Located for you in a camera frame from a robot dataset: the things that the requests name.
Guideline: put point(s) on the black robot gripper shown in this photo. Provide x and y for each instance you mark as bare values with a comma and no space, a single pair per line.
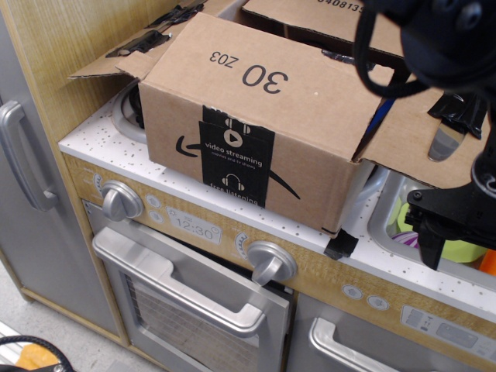
464,213

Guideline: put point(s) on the large cardboard shipping box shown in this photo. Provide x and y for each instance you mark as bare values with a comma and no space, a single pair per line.
243,99

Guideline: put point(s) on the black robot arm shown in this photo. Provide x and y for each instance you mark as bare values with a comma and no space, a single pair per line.
448,45

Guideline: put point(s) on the purple toy onion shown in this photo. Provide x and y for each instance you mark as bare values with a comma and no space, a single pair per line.
408,238

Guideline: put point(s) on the green toy plate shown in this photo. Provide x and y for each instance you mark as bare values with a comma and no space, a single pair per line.
457,251

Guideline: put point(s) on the silver toy sink basin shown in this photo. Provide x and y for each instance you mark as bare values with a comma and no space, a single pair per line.
382,226

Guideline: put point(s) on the orange toy vegetable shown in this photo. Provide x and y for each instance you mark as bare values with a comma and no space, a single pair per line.
488,264

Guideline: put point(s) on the black tape piece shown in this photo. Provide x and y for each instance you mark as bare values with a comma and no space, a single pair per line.
341,246

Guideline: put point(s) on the silver right oven knob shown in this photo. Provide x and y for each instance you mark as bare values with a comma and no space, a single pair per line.
270,262

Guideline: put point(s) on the silver oven knob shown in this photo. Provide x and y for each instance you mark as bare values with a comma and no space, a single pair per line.
270,262
120,201

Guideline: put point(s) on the silver oven door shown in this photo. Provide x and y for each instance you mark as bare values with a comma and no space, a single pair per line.
187,310

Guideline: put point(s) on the silver left oven knob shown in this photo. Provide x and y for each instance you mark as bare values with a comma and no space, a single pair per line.
120,201

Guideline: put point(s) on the silver toy stove burner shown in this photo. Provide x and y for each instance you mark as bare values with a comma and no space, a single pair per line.
124,116

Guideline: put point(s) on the orange object bottom left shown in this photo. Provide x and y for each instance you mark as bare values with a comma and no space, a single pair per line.
33,357

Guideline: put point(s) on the silver dishwasher door handle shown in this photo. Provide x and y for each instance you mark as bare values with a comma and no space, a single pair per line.
321,339

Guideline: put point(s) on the silver fridge door handle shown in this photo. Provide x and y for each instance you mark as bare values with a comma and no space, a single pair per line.
11,116

